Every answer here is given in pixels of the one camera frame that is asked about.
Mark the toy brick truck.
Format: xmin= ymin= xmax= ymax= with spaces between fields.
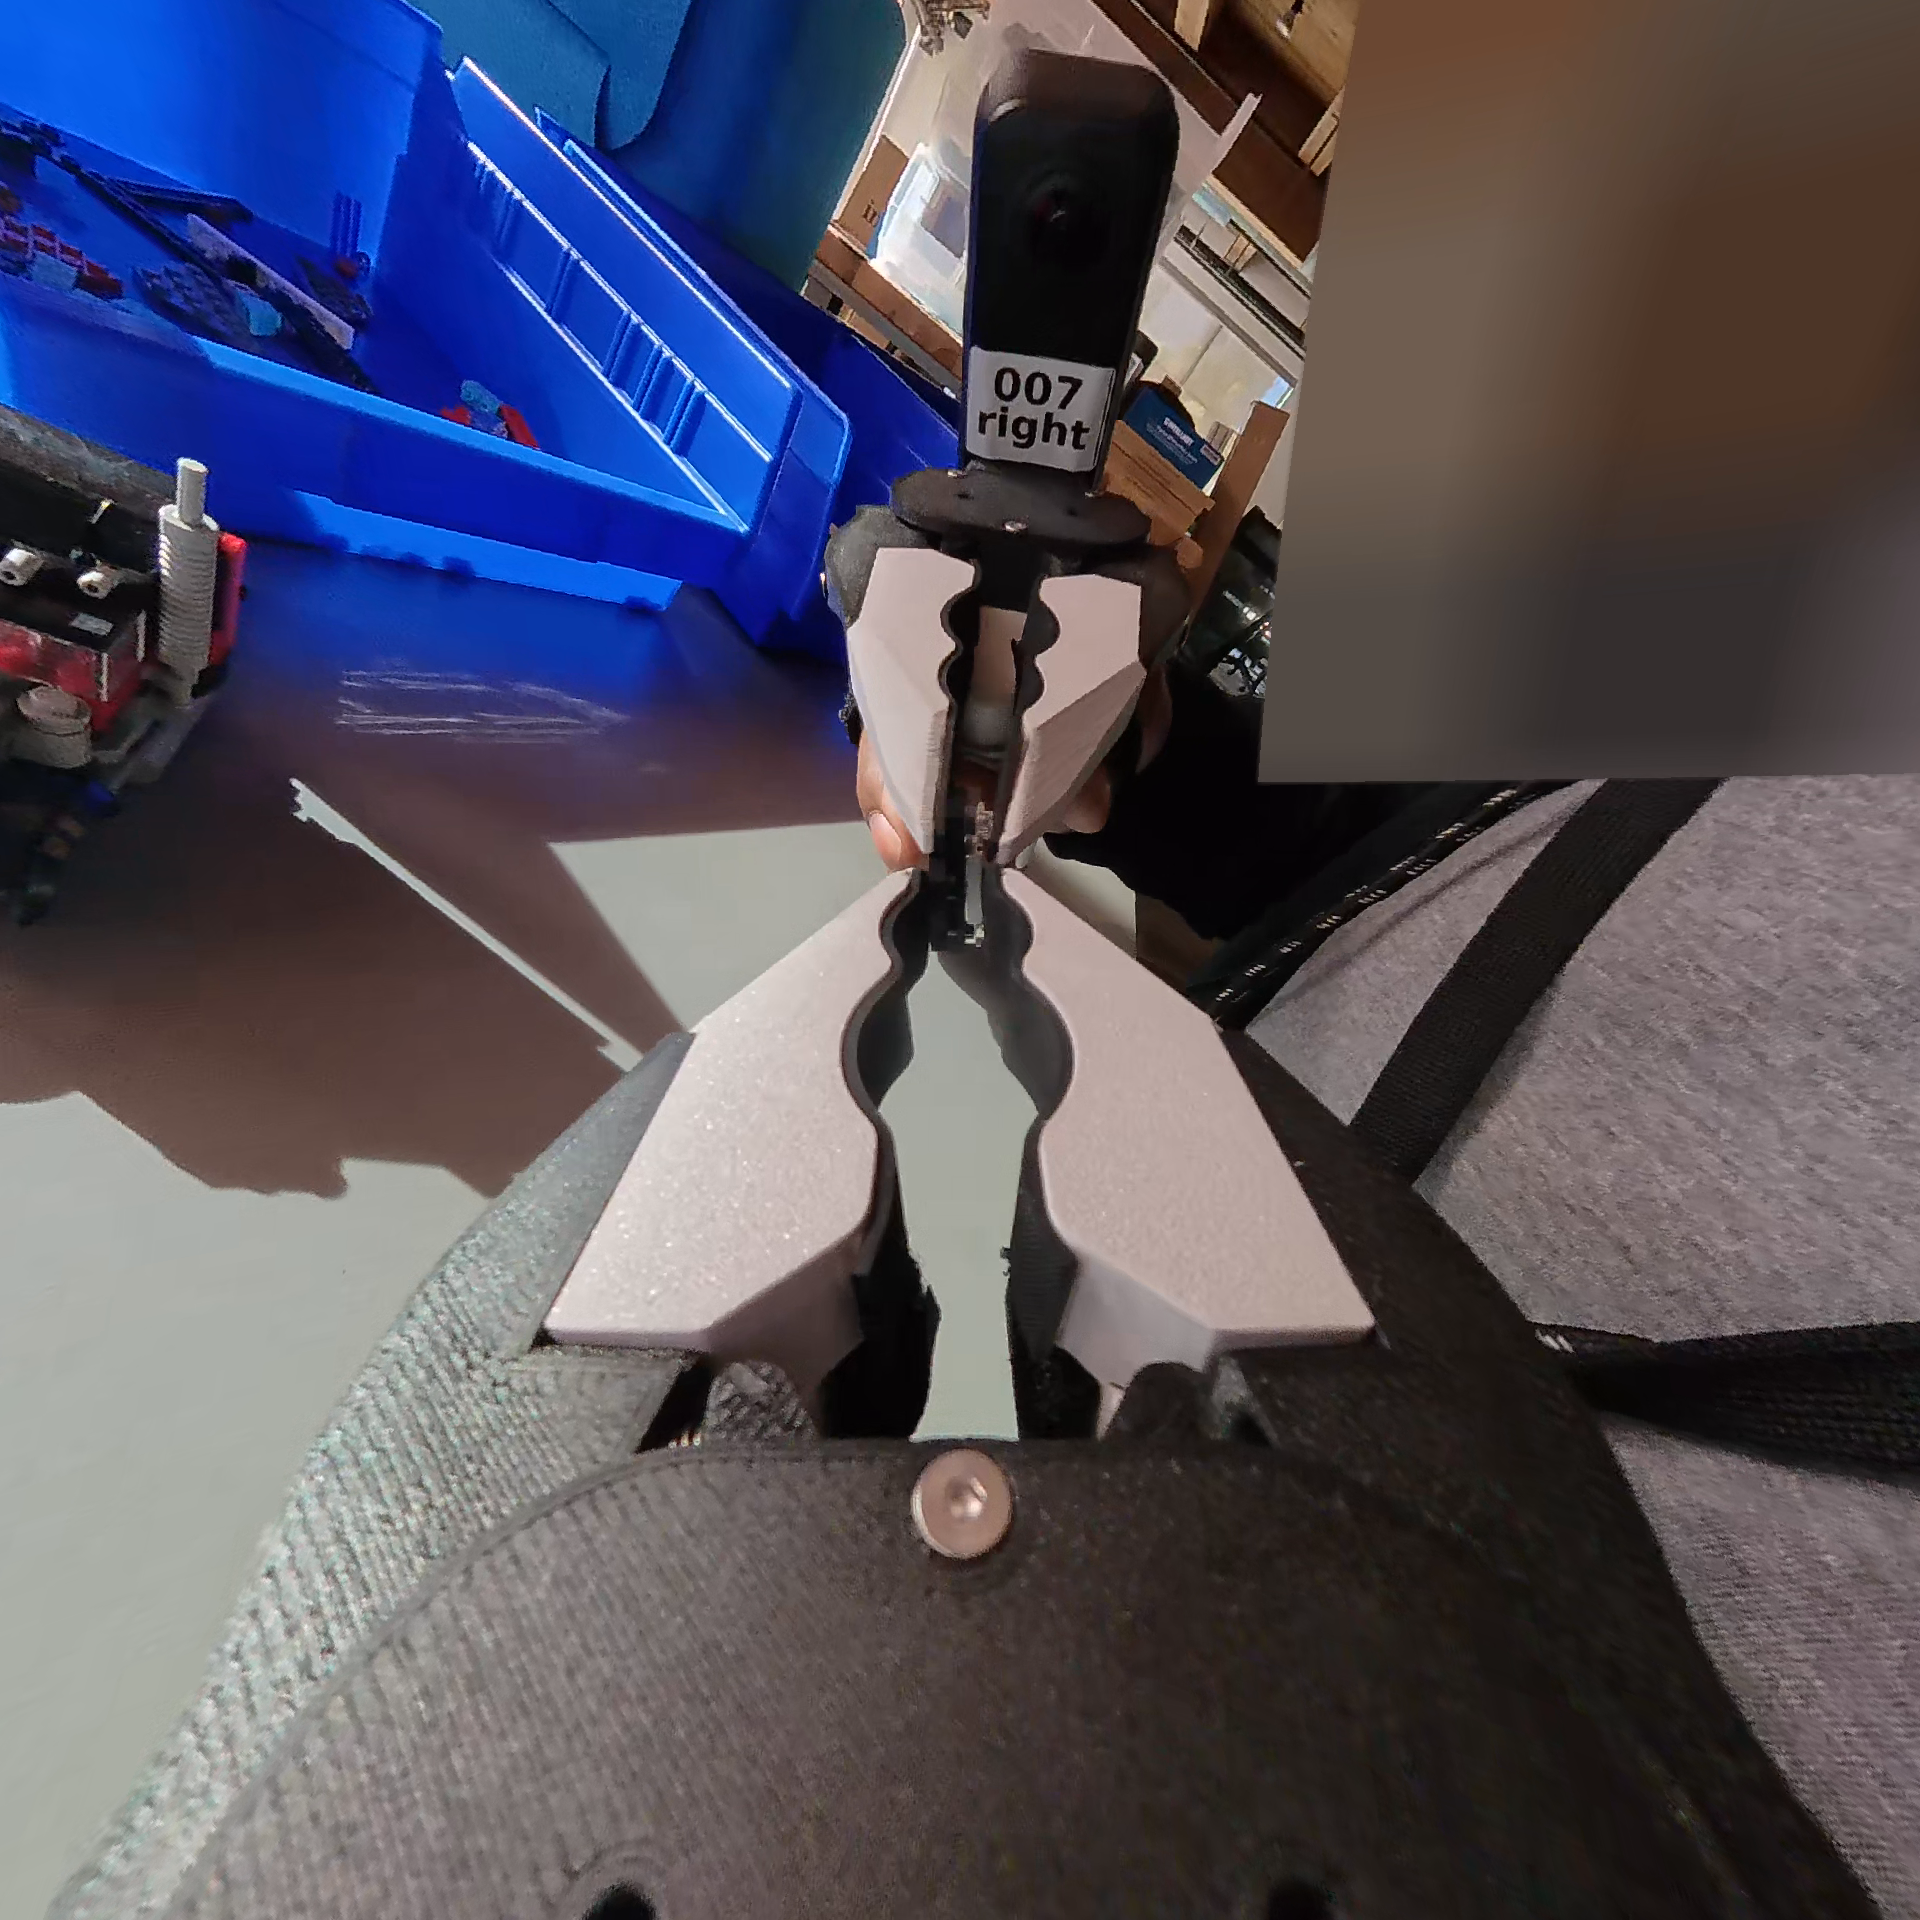
xmin=0 ymin=404 xmax=251 ymax=922

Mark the black patterned cord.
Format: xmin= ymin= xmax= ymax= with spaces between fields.
xmin=1191 ymin=780 xmax=1550 ymax=1034

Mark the blue felt bag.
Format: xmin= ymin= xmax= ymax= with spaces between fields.
xmin=420 ymin=0 xmax=910 ymax=261

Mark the black bag strap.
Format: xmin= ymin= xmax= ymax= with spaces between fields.
xmin=1536 ymin=1318 xmax=1920 ymax=1478
xmin=1357 ymin=780 xmax=1720 ymax=1190

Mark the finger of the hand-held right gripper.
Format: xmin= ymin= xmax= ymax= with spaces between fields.
xmin=993 ymin=574 xmax=1152 ymax=875
xmin=843 ymin=544 xmax=981 ymax=875

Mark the black brick assembly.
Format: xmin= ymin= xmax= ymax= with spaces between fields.
xmin=920 ymin=803 xmax=1003 ymax=958

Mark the person's right hand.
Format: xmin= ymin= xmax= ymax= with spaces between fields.
xmin=852 ymin=718 xmax=1120 ymax=875

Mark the pile of assorted toy bricks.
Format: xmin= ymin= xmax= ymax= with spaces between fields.
xmin=0 ymin=112 xmax=380 ymax=398

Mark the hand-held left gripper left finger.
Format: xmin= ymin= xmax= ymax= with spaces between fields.
xmin=540 ymin=866 xmax=950 ymax=1433

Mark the clear plastic storage box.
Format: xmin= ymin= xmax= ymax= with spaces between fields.
xmin=865 ymin=134 xmax=981 ymax=305

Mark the blue plastic bin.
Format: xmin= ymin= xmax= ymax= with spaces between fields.
xmin=449 ymin=57 xmax=856 ymax=654
xmin=0 ymin=0 xmax=751 ymax=617

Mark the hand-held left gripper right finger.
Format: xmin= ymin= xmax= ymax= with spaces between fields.
xmin=982 ymin=861 xmax=1383 ymax=1433

